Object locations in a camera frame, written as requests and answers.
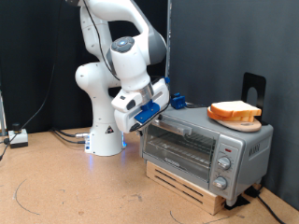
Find metal frame post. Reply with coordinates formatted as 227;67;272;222
0;90;7;137

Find vertical metal pole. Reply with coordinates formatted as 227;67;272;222
164;0;173;105

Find long black hanging cable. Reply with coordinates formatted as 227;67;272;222
0;0;64;162

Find white bread slice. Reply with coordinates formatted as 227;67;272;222
206;106;256;123
210;100;263;119

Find robot base cables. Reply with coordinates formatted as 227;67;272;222
50;126;92;146

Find slotted wooden block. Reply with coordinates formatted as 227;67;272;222
145;161;227;217

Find round wooden board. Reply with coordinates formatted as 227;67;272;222
214;116;263;133

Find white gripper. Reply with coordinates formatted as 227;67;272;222
111;77;171;134

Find small blue object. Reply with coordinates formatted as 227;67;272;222
169;92;206;110

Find wire oven rack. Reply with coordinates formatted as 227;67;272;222
148;130;218;166

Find black oven power cord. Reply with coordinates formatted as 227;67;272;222
246;186;286;224

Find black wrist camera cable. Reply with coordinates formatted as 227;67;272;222
82;0;172;133

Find silver toaster oven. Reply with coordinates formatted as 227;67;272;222
138;103;275;207

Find silver oven knob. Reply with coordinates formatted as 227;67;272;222
212;175;229;190
217;155;233;171

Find glass oven door with handle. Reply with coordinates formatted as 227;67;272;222
141;113;220;183

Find black metal bookend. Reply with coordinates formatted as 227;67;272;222
241;72;269;126

